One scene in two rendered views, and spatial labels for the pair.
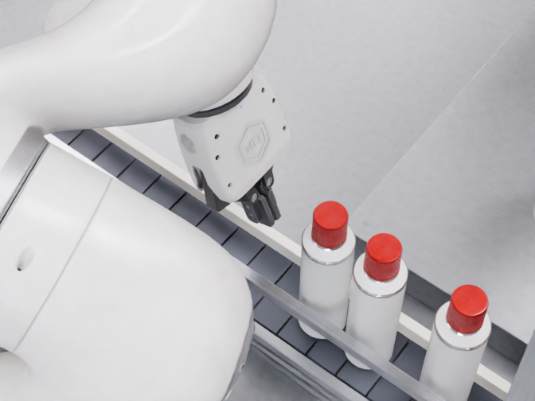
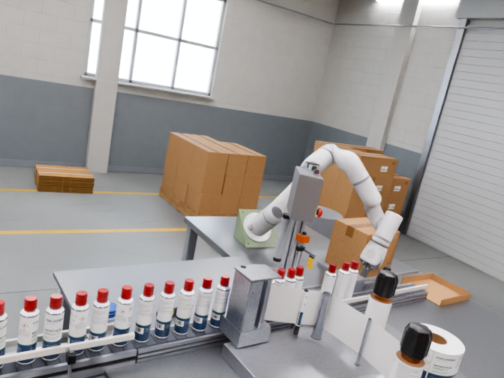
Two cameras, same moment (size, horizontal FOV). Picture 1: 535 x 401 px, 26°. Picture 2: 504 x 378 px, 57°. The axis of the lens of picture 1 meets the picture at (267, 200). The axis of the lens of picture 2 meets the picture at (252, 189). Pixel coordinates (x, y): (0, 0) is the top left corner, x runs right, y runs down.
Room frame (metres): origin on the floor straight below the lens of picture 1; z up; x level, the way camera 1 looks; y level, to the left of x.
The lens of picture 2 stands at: (0.56, -2.13, 1.81)
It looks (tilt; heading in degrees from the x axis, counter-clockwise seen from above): 14 degrees down; 104
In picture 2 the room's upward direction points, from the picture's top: 12 degrees clockwise
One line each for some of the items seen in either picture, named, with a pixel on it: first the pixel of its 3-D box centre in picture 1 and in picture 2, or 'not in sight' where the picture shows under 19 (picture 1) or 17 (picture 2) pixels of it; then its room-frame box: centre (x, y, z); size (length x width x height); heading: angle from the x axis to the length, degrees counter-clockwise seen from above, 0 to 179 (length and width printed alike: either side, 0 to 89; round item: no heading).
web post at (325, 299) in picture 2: not in sight; (321, 315); (0.51, -0.46, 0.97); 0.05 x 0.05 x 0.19
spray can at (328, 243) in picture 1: (326, 270); (349, 281); (0.58, -0.06, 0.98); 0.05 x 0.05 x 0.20
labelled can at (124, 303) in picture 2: not in sight; (123, 315); (-0.09, -0.92, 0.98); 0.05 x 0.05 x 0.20
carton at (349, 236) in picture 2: not in sight; (361, 247); (0.60, 0.50, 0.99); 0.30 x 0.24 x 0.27; 55
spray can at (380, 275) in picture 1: (376, 301); (341, 283); (0.55, -0.11, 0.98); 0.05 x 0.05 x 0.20
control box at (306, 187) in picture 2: not in sight; (304, 193); (0.31, -0.27, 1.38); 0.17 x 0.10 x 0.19; 107
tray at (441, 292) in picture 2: not in sight; (436, 288); (1.05, 0.55, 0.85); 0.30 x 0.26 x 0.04; 52
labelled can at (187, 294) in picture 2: not in sight; (184, 306); (0.05, -0.74, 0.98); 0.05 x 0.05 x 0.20
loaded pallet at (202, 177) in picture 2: not in sight; (211, 177); (-1.41, 3.34, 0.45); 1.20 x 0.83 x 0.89; 141
